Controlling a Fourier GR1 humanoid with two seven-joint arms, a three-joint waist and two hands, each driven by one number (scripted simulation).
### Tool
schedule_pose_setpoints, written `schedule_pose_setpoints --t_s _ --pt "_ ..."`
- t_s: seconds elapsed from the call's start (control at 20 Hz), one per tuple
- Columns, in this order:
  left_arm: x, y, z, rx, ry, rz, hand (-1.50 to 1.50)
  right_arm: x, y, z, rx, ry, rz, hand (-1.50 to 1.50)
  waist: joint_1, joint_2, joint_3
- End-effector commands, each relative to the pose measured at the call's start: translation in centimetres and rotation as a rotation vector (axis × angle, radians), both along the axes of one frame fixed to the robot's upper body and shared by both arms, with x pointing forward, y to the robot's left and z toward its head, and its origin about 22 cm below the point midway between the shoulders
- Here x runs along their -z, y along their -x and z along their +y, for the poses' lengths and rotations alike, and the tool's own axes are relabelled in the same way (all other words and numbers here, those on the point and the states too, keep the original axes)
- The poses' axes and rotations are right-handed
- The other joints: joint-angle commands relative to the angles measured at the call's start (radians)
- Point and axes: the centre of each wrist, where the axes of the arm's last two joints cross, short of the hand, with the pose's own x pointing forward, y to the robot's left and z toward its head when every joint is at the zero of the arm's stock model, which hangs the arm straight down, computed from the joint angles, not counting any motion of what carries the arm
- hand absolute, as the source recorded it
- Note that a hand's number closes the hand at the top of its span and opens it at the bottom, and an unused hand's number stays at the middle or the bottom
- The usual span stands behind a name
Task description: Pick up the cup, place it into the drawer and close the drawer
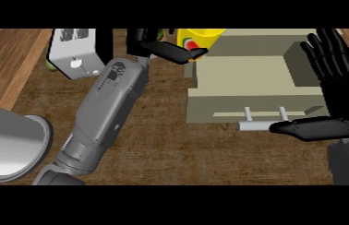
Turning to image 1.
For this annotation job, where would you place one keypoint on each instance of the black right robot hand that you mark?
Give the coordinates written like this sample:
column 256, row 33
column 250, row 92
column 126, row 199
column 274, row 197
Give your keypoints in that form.
column 327, row 81

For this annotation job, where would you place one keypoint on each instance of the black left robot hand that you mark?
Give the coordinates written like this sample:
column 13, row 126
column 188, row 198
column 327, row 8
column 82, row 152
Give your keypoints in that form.
column 157, row 47

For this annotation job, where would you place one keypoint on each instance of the yellow cup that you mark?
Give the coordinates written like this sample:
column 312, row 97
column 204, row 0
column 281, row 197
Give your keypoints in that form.
column 200, row 39

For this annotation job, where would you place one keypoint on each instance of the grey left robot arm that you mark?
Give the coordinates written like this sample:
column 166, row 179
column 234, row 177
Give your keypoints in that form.
column 105, row 112

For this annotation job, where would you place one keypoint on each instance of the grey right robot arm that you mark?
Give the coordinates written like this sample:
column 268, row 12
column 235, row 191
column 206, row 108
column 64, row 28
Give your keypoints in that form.
column 340, row 164

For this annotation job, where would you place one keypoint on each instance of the beige open drawer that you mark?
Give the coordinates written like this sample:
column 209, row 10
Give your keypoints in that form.
column 255, row 81

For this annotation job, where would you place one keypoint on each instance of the green vegetable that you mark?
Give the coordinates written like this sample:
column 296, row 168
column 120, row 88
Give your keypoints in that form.
column 50, row 65

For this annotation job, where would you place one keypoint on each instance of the grey metal pot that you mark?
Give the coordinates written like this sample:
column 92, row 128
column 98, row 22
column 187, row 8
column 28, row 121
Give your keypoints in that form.
column 21, row 145

